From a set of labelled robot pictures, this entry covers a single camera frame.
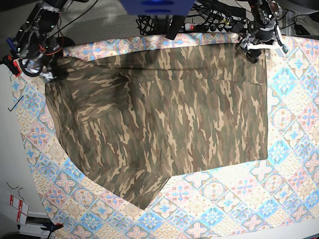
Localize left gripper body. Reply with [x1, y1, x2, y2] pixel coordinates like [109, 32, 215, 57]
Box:
[239, 21, 279, 64]

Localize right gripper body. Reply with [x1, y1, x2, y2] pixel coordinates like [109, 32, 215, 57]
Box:
[18, 37, 61, 82]

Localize camouflage T-shirt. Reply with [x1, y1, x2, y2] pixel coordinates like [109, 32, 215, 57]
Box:
[45, 43, 268, 209]

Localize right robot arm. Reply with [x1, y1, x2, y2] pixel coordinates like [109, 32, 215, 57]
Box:
[3, 0, 69, 83]

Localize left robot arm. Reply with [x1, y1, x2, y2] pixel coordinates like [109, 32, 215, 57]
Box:
[239, 0, 288, 63]

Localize red black clamp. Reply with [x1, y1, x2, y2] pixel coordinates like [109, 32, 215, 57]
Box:
[2, 55, 21, 77]

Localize white power strip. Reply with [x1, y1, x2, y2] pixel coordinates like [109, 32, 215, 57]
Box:
[184, 22, 233, 33]

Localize red white label card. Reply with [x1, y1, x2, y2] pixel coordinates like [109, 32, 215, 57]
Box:
[10, 195, 29, 226]

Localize blue orange bottom clamp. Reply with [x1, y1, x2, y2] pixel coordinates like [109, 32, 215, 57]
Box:
[40, 223, 63, 239]

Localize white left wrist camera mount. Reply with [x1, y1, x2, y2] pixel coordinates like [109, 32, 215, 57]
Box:
[239, 25, 289, 57]

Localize blue camera housing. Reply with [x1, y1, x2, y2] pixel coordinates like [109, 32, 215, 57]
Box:
[120, 0, 195, 15]

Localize black wire basket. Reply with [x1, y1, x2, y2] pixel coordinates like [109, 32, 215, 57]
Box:
[136, 15, 155, 36]

